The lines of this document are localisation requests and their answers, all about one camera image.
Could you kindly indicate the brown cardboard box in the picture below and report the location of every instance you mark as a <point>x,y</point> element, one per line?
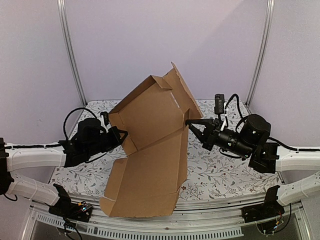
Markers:
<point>147,182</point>

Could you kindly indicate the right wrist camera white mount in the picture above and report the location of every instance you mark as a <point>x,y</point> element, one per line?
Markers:
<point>221,111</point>

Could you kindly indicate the floral patterned table mat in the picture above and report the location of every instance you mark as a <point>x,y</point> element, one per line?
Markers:
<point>210,176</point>

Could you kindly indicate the aluminium frame post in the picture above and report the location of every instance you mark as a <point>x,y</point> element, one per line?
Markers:
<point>270,5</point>
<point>62,11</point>

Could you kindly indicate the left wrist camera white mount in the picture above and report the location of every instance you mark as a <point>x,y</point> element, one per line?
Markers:
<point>104,118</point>

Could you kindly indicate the right aluminium frame post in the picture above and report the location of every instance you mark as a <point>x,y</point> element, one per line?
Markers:
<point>270,5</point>

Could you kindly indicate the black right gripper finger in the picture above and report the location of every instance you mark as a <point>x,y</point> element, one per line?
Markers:
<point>206,122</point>
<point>201,135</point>

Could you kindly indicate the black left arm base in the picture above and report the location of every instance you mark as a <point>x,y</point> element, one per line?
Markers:
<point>81,211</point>

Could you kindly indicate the left aluminium frame post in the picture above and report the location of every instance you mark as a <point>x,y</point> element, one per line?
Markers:
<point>62,11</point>

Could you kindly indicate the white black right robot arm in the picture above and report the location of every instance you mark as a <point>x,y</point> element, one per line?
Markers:
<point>266,155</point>

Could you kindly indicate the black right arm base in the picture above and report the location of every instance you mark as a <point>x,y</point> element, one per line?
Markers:
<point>268,209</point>

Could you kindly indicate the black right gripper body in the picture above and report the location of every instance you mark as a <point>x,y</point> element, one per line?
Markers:
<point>211,132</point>

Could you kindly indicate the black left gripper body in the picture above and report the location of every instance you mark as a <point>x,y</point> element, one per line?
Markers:
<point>96,147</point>

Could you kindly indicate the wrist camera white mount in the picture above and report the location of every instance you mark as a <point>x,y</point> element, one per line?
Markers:
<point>221,111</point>
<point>104,118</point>

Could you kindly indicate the aluminium front rail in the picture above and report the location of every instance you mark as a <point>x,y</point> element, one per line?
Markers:
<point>193,220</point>

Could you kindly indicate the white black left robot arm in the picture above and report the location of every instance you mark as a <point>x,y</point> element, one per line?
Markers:
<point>64,153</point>

